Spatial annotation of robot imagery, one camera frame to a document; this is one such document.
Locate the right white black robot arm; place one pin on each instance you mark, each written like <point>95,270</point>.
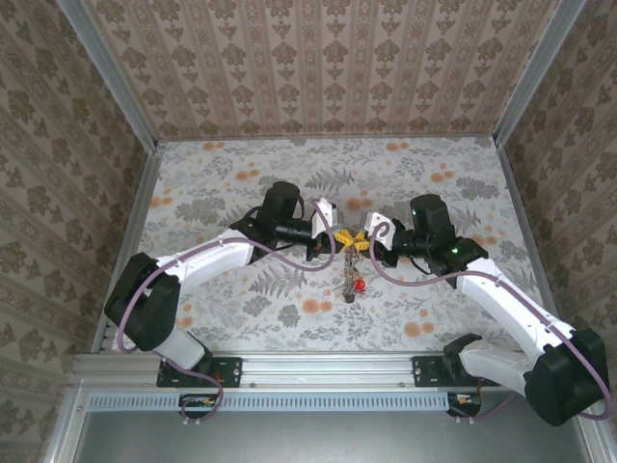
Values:
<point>506,301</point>

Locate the aluminium side rail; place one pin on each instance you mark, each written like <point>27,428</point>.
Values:
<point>138,217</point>
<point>523,217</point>

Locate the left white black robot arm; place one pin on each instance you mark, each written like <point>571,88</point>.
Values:
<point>212,258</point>

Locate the floral patterned table cover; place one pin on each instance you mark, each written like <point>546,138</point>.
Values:
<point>217,164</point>

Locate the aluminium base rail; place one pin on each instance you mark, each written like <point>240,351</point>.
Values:
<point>328,369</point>

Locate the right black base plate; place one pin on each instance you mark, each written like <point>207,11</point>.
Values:
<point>426,371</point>

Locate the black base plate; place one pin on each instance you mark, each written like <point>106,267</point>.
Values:
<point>231,371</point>
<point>426,371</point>

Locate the metal keyring with keys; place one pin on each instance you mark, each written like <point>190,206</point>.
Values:
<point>348,296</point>

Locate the thin aluminium rail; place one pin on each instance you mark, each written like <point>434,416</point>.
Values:
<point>241,139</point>

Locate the aluminium corner post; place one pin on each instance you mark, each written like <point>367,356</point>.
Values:
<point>537,72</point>
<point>110,72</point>

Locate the grey metal sheet panel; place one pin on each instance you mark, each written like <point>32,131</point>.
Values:
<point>328,439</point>

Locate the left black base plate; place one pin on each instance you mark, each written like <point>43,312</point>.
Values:
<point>231,371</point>

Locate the aluminium frame bar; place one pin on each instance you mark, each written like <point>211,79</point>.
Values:
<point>602,453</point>
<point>65,429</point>

